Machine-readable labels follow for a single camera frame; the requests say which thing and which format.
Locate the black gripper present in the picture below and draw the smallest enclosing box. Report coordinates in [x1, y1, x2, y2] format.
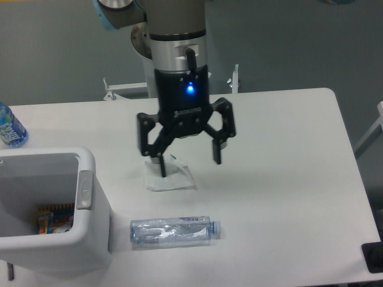
[136, 64, 237, 179]

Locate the white push-lid trash can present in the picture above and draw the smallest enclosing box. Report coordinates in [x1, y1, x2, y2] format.
[1, 147, 113, 273]

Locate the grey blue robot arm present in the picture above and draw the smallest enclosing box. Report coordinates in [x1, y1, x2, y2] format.
[93, 1, 236, 177]

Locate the crumpled white plastic wrapper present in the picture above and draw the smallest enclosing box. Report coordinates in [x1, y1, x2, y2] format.
[144, 154, 196, 192]

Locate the crushed clear plastic bottle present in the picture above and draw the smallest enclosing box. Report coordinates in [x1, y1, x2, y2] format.
[130, 216, 222, 249]

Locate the colourful snack wrapper in bin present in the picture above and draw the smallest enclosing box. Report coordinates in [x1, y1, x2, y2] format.
[35, 203, 75, 234]

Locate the blue label water bottle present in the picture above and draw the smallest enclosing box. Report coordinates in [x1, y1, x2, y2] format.
[1, 102, 29, 148]

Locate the black clamp at table edge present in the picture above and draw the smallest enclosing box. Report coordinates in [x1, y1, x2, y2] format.
[361, 242, 382, 274]

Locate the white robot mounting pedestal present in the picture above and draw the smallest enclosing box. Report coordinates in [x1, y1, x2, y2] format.
[130, 22, 158, 98]

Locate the white frame at right edge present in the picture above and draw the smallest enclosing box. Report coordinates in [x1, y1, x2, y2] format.
[354, 102, 382, 159]

